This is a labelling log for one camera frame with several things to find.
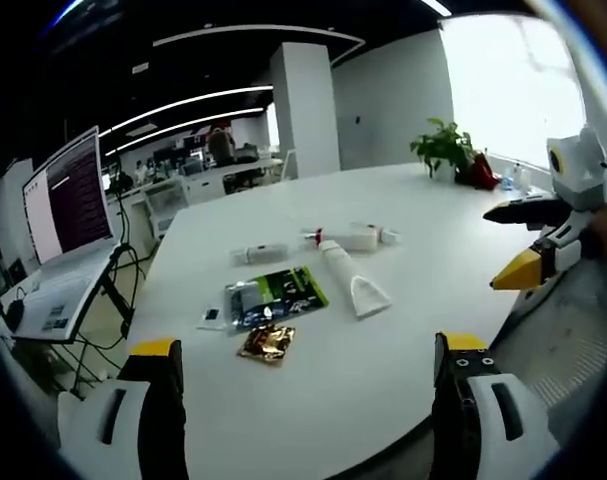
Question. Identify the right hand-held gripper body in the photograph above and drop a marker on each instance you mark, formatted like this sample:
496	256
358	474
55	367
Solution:
580	170

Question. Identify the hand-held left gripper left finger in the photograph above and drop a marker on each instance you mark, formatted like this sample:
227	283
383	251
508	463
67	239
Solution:
153	430

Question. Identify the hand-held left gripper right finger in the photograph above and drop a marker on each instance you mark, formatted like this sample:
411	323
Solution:
463	430

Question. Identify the small white skincare sachet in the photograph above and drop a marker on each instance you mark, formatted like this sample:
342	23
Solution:
212	317

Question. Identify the gold foil skincare sachet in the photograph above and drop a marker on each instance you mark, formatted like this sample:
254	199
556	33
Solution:
267	345

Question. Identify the large white skincare tube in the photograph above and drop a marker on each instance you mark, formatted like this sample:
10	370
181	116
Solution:
358	280

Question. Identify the white skincare bottle with cap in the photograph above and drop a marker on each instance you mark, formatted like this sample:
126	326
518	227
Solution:
360	237

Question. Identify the green and black skincare packet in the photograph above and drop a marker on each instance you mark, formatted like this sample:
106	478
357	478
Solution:
278	297

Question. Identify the slim white skincare bottle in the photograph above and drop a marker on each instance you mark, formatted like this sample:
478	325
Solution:
260	253

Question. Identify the small red-capped skincare tube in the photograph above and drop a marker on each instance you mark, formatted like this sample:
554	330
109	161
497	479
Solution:
314	236

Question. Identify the small clear bottles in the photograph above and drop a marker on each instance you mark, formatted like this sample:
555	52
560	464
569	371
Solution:
515	177

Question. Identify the red bag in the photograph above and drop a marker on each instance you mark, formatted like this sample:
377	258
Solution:
480	170

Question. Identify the green potted plant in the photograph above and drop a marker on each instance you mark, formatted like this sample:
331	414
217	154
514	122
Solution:
445	147

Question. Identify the white laptop stand table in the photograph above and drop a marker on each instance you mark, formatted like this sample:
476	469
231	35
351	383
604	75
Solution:
58	300

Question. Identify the black tripod stand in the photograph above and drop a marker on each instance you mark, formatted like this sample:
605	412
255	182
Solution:
123	260

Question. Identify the computer monitor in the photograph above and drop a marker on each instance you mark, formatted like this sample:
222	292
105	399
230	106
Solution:
75	200

